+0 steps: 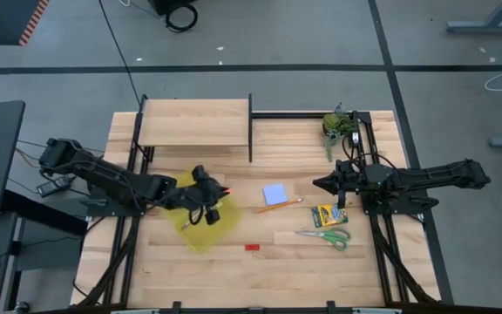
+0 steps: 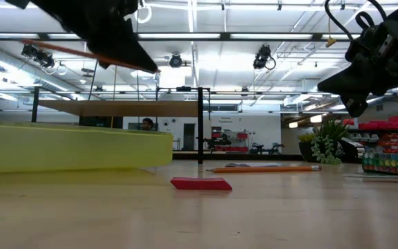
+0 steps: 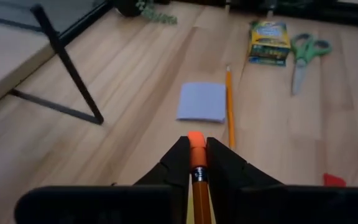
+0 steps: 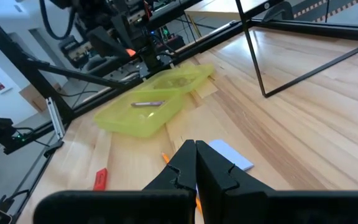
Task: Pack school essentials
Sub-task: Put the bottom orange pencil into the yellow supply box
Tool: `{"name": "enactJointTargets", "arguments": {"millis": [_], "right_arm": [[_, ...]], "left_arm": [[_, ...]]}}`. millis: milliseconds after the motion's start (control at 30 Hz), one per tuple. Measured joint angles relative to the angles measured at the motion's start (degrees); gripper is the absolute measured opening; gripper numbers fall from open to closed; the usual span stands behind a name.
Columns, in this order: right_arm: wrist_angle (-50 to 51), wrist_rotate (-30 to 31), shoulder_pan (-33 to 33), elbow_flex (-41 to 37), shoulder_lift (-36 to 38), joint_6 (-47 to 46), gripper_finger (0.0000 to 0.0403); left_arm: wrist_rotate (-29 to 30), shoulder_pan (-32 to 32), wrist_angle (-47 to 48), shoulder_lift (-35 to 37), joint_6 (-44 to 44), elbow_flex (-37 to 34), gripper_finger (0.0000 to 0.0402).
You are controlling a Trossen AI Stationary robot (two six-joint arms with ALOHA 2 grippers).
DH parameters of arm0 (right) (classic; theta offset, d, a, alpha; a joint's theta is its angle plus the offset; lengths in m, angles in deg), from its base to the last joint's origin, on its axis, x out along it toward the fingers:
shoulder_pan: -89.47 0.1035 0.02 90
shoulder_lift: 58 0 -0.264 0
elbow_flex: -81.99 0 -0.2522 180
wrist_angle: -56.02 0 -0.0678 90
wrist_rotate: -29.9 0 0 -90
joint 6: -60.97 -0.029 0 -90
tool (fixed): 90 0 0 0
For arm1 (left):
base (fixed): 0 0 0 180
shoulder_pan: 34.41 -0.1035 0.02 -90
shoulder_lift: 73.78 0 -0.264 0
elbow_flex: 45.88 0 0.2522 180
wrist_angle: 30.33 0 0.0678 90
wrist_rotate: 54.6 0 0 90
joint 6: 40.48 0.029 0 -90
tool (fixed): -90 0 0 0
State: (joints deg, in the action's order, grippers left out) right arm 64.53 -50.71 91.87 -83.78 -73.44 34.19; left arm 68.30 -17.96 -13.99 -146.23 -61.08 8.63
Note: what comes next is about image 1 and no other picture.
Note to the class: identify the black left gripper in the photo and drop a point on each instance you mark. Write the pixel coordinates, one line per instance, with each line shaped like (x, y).
(201, 194)

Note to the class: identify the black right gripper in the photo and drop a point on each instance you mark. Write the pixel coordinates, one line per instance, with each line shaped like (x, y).
(351, 181)

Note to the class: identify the yellow green crayon box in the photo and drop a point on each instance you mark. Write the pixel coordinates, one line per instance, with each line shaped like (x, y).
(329, 215)

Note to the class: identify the orange pencil bright eraser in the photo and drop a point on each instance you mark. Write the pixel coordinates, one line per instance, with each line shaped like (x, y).
(190, 221)

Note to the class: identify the pale blue sticky note pad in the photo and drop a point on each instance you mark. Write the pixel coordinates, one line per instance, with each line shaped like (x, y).
(275, 194)

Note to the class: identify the yellow mesh pouch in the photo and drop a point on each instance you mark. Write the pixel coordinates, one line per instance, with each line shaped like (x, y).
(203, 240)

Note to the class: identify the orange pencil dull eraser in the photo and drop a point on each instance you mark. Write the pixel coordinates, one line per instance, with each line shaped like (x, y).
(279, 206)

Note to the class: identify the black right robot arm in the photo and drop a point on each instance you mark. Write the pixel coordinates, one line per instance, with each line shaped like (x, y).
(434, 176)

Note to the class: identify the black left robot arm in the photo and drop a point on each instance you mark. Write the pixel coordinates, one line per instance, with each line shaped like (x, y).
(103, 176)

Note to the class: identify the small white device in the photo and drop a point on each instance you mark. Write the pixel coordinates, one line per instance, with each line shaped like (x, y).
(355, 138)

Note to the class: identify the small green potted plant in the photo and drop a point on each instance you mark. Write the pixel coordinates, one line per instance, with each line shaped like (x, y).
(336, 124)

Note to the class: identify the small red rectangular piece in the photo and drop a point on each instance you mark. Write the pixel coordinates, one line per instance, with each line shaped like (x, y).
(252, 247)

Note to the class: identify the wooden shelf board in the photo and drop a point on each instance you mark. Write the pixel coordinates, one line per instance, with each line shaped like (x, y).
(194, 122)

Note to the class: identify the black shelf side panel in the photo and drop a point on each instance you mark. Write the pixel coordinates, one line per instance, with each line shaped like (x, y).
(137, 131)

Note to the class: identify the black power adapter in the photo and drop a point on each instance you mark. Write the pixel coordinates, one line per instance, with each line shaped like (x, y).
(52, 186)

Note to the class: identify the black desk crossbeam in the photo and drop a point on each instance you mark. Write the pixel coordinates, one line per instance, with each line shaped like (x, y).
(46, 213)

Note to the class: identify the black box on floor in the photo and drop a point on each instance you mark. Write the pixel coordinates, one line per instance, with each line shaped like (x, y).
(164, 5)

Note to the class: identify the grey table base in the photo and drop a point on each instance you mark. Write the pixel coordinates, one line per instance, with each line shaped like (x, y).
(486, 28)

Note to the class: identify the grey desk leg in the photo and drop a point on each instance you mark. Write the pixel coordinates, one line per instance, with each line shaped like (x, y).
(11, 279)

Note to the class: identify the desk caster wheel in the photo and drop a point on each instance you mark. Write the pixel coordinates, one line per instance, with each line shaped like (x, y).
(22, 307)

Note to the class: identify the dark mat orange striped edges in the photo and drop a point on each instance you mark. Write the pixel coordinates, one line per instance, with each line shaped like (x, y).
(11, 22)

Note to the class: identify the black aluminium table frame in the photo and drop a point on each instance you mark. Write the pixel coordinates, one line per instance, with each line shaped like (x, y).
(286, 115)

